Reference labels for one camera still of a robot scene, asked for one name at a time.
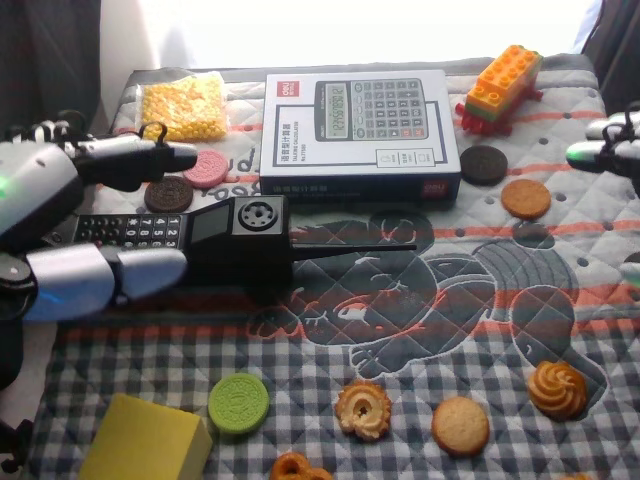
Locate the black sandwich cookie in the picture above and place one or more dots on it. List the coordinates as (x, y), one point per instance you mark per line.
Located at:
(482, 165)

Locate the bag of yellow beads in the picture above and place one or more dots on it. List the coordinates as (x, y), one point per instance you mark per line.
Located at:
(185, 110)

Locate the grey bear print quilt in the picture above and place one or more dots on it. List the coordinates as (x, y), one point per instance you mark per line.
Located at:
(450, 300)

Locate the brown sandwich cookie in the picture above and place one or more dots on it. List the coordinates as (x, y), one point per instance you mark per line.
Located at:
(167, 195)

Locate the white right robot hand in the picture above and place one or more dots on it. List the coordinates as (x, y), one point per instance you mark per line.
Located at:
(620, 150)

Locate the green sandwich cookie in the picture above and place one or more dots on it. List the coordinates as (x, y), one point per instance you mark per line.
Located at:
(239, 402)

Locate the round tan biscuit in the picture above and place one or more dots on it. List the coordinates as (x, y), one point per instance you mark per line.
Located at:
(525, 199)

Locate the dark curtain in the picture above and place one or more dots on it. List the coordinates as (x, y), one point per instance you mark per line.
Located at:
(50, 50)
(620, 40)

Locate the large black toy phone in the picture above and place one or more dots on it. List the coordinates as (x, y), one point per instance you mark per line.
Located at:
(235, 240)

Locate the orange toy brick build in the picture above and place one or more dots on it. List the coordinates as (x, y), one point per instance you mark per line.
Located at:
(505, 80)

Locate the small golden cookie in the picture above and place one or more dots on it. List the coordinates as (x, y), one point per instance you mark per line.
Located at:
(575, 477)

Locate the white calculator box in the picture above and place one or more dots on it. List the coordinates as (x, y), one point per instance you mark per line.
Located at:
(295, 150)

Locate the pretzel-shaped cookie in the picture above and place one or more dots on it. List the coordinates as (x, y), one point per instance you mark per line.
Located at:
(320, 474)

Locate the swirl butter cookie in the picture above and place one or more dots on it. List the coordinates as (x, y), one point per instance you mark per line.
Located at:
(557, 390)

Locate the pink sandwich cookie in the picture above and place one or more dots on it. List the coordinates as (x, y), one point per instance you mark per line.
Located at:
(207, 167)

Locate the yellow foam block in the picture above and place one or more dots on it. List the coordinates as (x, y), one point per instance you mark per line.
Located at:
(145, 440)

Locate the round pale biscuit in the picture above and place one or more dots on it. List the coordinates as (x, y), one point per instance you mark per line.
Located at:
(460, 425)

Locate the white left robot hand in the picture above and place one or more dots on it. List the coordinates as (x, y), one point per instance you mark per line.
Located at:
(40, 175)

